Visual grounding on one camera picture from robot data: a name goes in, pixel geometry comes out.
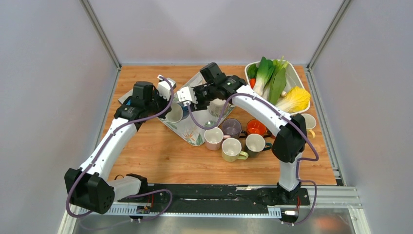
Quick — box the green bok choy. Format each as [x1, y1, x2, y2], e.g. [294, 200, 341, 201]
[246, 57, 289, 105]

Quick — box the floral white serving tray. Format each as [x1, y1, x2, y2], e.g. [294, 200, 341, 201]
[160, 90, 235, 146]

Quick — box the yellow napa cabbage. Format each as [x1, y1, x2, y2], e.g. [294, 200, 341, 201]
[276, 86, 311, 114]

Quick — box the large floral cream mug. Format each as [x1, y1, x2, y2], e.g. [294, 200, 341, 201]
[208, 98, 231, 117]

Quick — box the white vegetable tub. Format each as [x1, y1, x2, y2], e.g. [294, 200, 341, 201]
[244, 61, 310, 115]

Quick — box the pink faceted mug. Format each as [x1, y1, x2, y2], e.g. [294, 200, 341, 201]
[204, 127, 231, 151]

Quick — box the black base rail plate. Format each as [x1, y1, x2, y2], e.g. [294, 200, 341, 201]
[120, 184, 310, 214]

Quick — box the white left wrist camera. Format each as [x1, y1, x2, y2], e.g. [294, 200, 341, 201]
[157, 75, 176, 101]

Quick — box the dark green faceted mug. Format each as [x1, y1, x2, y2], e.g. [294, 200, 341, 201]
[244, 134, 272, 158]

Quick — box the dark blue faceted mug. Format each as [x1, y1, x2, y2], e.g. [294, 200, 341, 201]
[165, 102, 189, 123]

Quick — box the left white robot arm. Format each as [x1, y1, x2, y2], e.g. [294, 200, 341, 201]
[64, 76, 176, 217]

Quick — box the purple mug black handle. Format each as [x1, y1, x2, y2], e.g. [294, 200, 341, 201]
[222, 118, 248, 139]

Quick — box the lime green faceted mug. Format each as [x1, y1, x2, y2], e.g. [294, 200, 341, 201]
[222, 138, 249, 162]

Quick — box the pale yellow mug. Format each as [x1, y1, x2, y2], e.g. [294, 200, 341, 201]
[302, 113, 317, 139]

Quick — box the orange mug black handle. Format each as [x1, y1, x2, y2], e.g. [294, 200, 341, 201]
[246, 119, 267, 136]

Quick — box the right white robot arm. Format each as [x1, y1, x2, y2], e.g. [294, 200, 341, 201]
[178, 62, 307, 204]

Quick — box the small red tomato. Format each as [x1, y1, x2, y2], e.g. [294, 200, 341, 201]
[249, 78, 256, 88]

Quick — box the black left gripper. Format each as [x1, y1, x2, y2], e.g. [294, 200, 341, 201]
[145, 89, 171, 119]

